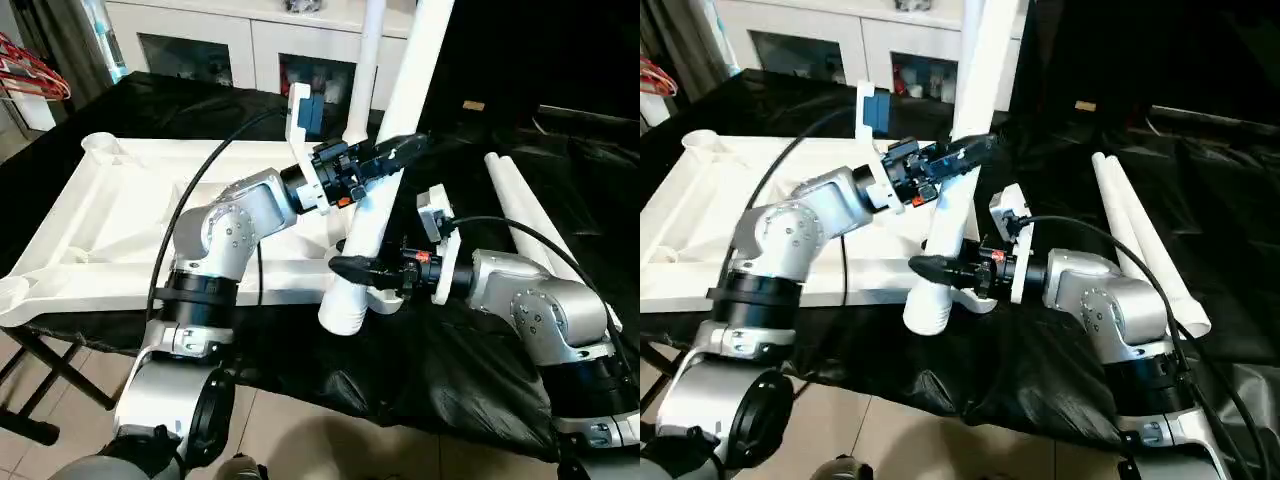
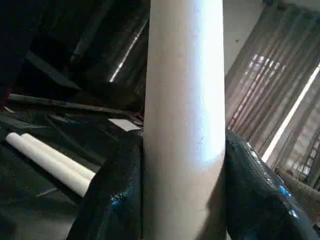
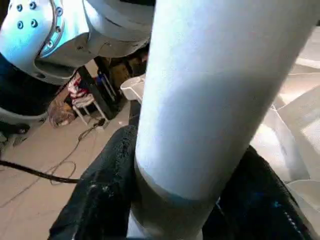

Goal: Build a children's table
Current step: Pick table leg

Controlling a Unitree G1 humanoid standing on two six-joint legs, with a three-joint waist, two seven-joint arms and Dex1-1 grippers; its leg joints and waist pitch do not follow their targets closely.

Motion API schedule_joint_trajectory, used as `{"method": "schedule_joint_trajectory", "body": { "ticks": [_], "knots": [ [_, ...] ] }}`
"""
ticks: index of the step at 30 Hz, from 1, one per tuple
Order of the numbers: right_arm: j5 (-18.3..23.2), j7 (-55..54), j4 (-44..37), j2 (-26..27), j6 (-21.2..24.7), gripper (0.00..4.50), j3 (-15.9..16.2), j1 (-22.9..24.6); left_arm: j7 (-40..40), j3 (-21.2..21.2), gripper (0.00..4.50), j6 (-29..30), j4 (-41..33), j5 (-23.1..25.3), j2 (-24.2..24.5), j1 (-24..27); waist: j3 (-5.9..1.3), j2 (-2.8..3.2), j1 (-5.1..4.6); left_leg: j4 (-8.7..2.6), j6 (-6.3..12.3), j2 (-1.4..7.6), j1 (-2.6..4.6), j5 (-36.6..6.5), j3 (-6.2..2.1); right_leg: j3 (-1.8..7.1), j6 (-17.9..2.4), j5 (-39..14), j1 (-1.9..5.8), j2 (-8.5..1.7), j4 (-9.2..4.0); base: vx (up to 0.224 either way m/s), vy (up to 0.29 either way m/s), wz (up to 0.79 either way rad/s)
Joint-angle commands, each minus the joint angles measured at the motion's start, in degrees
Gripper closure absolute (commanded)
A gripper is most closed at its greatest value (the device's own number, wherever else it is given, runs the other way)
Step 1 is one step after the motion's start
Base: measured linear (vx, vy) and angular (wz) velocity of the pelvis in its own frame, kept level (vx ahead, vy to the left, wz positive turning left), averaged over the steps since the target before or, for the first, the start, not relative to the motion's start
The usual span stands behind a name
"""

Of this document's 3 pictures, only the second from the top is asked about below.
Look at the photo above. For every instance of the long black bar device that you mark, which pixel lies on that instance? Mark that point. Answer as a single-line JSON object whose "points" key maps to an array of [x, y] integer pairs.
{"points": [[75, 105]]}

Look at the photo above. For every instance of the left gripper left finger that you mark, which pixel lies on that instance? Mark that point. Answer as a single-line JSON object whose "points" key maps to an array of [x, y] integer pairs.
{"points": [[115, 195]]}

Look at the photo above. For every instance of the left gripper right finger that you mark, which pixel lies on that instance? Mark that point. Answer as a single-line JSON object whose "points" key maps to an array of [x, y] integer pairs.
{"points": [[257, 200]]}

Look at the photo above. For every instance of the black mat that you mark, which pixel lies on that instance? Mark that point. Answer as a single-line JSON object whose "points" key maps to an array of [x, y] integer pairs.
{"points": [[37, 212]]}

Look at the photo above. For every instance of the grey sheer window curtain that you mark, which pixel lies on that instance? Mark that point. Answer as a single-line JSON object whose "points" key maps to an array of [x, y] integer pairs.
{"points": [[275, 87]]}

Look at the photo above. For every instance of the white flat board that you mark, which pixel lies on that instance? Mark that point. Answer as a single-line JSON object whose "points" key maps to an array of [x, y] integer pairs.
{"points": [[125, 123]]}

